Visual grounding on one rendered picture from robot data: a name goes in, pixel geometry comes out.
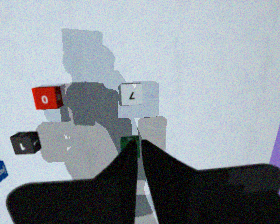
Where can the dark green block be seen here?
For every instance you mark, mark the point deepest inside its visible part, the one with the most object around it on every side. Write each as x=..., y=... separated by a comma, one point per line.
x=125, y=140

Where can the white block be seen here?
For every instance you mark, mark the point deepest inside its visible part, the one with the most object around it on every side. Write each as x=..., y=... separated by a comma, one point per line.
x=131, y=94

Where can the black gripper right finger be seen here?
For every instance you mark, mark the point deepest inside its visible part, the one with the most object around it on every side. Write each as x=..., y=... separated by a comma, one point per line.
x=177, y=189

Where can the dark red block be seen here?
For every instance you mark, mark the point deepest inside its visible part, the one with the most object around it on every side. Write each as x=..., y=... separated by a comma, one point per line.
x=47, y=97

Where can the black digit block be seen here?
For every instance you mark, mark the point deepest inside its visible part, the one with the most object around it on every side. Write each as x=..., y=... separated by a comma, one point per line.
x=25, y=143

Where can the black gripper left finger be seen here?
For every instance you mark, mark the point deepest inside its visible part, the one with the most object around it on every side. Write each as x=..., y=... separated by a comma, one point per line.
x=109, y=198

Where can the small blue block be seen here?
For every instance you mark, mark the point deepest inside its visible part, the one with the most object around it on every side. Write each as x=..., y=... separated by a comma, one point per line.
x=3, y=172

